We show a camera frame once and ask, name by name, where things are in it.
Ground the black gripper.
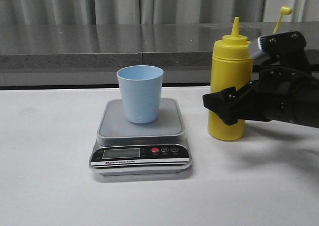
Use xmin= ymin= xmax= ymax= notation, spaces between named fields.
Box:
xmin=202 ymin=31 xmax=310 ymax=125

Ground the yellow squeeze bottle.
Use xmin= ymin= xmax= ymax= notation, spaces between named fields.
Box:
xmin=208 ymin=16 xmax=253 ymax=141

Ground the light blue plastic cup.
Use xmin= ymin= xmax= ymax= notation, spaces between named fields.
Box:
xmin=117 ymin=65 xmax=163 ymax=124

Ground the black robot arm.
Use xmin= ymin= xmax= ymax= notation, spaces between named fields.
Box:
xmin=203 ymin=31 xmax=319 ymax=128

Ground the silver electronic kitchen scale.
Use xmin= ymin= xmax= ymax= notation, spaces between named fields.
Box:
xmin=89 ymin=98 xmax=192 ymax=176

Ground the white pleated curtain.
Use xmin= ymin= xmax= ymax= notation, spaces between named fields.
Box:
xmin=0 ymin=0 xmax=319 ymax=25

